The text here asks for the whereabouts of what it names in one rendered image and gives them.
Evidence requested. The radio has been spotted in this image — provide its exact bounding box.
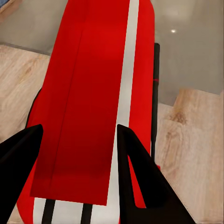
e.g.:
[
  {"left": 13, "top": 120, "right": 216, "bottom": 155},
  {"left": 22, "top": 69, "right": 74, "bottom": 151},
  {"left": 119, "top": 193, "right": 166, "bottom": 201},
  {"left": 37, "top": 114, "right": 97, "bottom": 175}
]
[{"left": 16, "top": 0, "right": 160, "bottom": 224}]

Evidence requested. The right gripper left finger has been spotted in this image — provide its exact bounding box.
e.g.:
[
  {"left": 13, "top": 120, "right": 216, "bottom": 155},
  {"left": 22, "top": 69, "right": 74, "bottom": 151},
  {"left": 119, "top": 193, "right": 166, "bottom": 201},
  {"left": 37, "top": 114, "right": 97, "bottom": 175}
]
[{"left": 0, "top": 124, "right": 43, "bottom": 224}]

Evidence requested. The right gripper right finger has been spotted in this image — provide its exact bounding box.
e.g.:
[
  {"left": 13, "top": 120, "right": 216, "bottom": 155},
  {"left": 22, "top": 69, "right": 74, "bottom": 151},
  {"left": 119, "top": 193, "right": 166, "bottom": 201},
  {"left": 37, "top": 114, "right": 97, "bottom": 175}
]
[{"left": 117, "top": 124, "right": 196, "bottom": 224}]

